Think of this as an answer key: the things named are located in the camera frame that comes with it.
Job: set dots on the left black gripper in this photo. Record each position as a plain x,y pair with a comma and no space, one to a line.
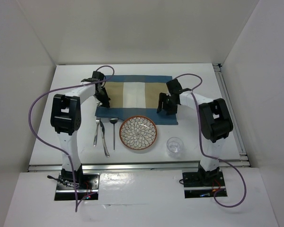
104,102

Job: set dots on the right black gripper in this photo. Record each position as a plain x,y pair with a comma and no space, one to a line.
171,110

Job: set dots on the silver fork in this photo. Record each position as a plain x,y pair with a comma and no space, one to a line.
96,131

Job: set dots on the silver spoon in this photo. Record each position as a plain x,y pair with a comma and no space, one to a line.
113,121

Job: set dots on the blue beige cloth placemat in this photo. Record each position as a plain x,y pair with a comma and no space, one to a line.
132,95

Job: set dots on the silver knife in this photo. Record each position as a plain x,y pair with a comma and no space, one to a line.
103,139

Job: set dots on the floral ceramic plate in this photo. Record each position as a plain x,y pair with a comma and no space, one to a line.
138,132

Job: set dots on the clear drinking glass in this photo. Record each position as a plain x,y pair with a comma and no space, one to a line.
175,147

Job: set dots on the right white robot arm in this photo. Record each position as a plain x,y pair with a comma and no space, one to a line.
214,124

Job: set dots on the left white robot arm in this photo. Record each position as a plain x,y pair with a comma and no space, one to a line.
66,121

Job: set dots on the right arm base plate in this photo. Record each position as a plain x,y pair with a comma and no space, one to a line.
194,188

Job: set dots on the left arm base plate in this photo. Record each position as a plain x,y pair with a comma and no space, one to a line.
88,190

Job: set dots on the right aluminium rail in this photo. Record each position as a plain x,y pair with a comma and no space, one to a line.
244,159

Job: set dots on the aluminium rail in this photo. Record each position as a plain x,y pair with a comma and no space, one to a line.
134,167
244,159

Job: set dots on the front aluminium rail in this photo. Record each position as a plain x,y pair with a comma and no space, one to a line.
134,167

